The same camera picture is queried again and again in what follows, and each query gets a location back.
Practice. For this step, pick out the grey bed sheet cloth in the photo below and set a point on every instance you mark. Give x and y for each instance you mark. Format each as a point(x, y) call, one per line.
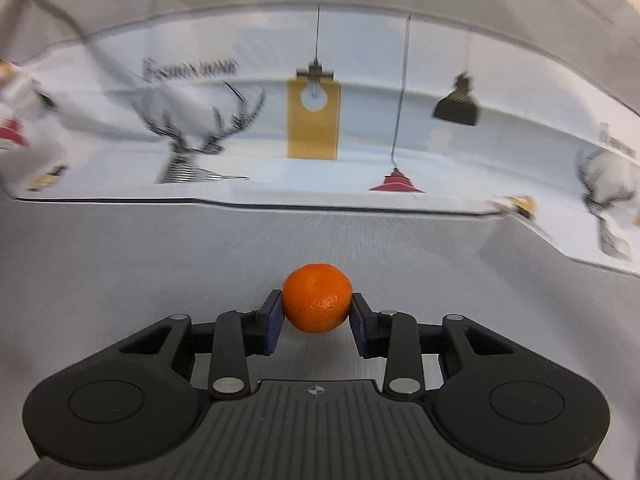
point(78, 276)

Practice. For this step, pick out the orange tangerine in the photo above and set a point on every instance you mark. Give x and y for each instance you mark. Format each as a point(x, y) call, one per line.
point(316, 298)

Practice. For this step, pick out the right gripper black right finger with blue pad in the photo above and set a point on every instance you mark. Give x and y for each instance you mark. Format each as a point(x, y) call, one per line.
point(393, 336)

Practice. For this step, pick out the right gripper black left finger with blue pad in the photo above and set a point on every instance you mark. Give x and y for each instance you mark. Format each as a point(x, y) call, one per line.
point(238, 335)

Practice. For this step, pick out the white printed deer fabric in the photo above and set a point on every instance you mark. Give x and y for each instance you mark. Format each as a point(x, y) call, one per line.
point(327, 108)

